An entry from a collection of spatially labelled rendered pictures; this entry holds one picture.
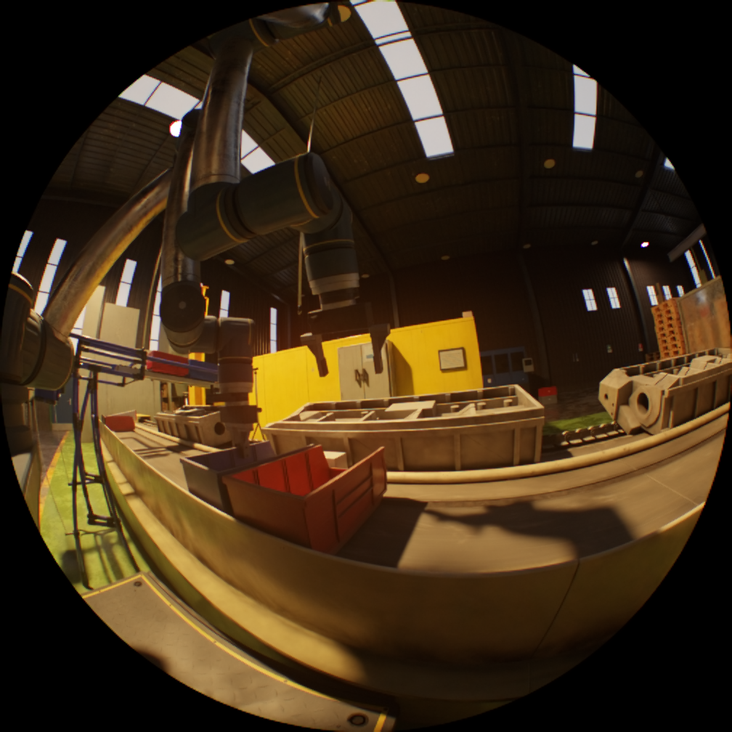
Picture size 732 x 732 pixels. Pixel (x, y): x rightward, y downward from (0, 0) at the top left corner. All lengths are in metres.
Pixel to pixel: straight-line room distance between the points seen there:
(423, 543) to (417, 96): 9.41
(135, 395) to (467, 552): 7.96
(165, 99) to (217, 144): 9.44
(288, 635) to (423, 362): 2.95
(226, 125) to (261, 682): 1.17
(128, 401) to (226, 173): 7.66
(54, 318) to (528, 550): 1.20
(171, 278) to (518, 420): 0.90
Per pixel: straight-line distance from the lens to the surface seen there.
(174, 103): 9.99
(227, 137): 0.54
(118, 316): 9.53
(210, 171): 0.49
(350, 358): 3.17
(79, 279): 0.92
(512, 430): 0.72
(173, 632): 0.95
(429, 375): 3.06
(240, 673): 0.80
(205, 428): 1.53
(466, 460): 0.74
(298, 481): 0.60
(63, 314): 0.91
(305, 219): 0.39
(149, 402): 8.12
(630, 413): 1.15
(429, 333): 3.12
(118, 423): 2.82
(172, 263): 0.60
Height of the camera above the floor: 1.03
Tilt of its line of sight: 6 degrees up
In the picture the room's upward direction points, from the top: 5 degrees counter-clockwise
